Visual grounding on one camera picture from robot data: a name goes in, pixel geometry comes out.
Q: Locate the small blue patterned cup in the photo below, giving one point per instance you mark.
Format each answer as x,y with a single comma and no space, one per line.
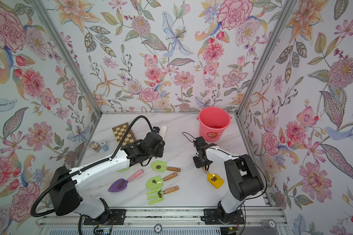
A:
104,146

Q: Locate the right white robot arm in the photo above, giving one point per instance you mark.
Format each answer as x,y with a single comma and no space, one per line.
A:
242,174

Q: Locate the green trowel lower middle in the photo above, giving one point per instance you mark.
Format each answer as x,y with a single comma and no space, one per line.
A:
157,181

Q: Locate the white blue cleaning brush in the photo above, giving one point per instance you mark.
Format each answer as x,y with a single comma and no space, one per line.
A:
163,131

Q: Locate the green trowel upper middle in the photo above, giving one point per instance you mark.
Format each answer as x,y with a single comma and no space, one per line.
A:
160,166

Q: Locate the wooden chessboard box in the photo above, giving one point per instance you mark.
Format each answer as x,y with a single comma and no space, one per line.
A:
119,132

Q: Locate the small card box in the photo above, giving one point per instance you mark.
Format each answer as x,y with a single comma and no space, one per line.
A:
94,146

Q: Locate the green trowel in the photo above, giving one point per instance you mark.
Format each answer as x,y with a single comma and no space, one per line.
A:
160,166
124,169
157,181

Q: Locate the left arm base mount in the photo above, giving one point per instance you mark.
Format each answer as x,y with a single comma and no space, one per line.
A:
114,217

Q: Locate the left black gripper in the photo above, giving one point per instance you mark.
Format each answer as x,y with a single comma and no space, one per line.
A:
161,147

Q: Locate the aluminium front rail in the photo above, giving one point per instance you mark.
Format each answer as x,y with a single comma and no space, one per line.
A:
191,221

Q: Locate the pink plastic bucket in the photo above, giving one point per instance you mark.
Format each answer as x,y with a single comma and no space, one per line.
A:
213,122

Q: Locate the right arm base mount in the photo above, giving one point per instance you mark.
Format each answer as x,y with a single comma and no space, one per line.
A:
218,216

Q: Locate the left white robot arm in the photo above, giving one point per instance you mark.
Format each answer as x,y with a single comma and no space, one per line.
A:
70,196

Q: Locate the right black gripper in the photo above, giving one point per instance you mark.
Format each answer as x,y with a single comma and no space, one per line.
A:
197,164

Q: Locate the purple trowel pink handle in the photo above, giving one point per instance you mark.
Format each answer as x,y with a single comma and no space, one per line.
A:
121,184

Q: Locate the green trowel far left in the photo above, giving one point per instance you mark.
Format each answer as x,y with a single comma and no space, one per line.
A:
124,169

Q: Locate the yellow trowel wooden handle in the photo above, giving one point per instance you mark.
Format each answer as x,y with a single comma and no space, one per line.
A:
214,179

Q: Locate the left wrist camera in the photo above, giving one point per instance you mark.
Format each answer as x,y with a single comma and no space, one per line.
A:
156,129

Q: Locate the green hand fork wooden handle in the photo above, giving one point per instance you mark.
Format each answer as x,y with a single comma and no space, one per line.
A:
157,195

